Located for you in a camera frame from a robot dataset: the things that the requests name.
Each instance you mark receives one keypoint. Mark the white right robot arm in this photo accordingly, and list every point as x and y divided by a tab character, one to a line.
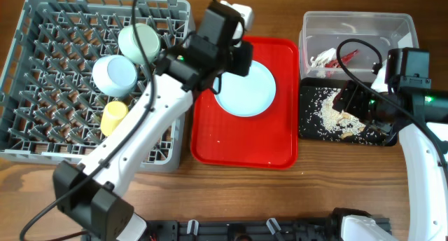
417	114

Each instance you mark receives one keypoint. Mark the light blue small bowl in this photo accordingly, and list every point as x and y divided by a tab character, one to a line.
114	75

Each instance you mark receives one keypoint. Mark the mint green bowl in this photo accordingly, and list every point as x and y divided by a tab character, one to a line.
129	40

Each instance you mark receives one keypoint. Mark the red wrapper waste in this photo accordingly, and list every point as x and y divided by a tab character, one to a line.
345	59

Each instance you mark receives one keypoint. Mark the red plastic tray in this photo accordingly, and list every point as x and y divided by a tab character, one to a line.
268	140

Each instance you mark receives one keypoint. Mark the peanut shell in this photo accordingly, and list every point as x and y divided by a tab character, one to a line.
344	117
346	134

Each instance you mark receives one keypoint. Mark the clear plastic waste bin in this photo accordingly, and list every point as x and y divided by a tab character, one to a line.
322	30

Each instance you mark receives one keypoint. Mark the yellow plastic cup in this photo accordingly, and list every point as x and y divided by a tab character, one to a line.
113	114

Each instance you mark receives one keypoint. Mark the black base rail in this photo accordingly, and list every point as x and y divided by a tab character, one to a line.
342	224

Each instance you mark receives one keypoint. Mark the pile of white rice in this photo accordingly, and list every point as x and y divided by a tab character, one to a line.
329	115

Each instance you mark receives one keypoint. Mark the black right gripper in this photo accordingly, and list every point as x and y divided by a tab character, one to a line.
351	98

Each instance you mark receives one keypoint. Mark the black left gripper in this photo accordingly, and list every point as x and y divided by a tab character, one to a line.
242	67

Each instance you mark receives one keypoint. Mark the light blue plate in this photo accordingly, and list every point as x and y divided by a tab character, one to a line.
247	96

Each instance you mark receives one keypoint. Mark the black waste tray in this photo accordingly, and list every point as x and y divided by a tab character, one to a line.
315	129

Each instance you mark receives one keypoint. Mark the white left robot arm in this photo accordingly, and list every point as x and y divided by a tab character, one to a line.
91	192

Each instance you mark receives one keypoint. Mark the grey plastic dishwasher rack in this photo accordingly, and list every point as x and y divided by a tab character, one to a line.
50	106

